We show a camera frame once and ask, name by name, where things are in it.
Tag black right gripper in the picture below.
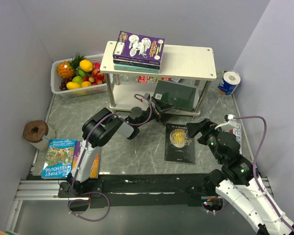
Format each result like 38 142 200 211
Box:
185 117 226 164

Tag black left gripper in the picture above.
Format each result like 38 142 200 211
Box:
136 97 175 128

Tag dark grey Mansfield book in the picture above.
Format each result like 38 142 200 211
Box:
164 123 195 164

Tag dark green book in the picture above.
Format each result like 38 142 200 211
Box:
153 80 196 111

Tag red 13-Storey Treehouse book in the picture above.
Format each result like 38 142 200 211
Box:
138 76 171 84

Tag teal paperback book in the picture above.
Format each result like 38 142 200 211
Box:
114 64 160 73

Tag Little Women floral book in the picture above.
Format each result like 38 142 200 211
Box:
113 59 160 70

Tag purple 52-Storey Treehouse book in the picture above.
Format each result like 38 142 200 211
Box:
113 31 165 66

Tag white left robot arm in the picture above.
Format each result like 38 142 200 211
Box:
66 94 174 197

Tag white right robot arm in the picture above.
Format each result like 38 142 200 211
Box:
186 114 294 235

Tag red white toothpaste box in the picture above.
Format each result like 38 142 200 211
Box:
229 123 243 154

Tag white two-tier shelf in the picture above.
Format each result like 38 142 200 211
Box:
99 41 217 116

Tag toilet paper roll blue wrap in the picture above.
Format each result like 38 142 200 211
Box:
218 71 241 95

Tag red apples cluster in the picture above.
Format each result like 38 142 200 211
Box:
82 62 106 86

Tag yellow lemon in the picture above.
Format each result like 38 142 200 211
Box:
79 59 94 72

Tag Roald Dahl Charlie book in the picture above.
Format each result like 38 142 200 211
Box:
71 140 101 183

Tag green apple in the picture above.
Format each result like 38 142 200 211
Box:
72 76 83 85

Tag yellow mango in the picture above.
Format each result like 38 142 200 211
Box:
66 82 81 90

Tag dark grapes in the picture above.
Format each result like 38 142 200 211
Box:
59 78 72 91

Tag pineapple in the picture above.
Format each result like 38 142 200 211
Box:
56 53 86 79

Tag white plastic fruit basket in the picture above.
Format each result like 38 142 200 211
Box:
50 54 107 98

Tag blue 26-Storey Treehouse book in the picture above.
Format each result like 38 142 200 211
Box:
41 139 76 180

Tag brown paper roll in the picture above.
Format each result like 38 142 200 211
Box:
23 120 56 150

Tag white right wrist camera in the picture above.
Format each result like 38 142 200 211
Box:
215 114 237 132

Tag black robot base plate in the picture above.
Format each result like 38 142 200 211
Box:
60 173 220 209

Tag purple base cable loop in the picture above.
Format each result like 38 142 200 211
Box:
68 191 111 222

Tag aluminium frame rail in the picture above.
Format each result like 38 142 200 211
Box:
4 177 286 235

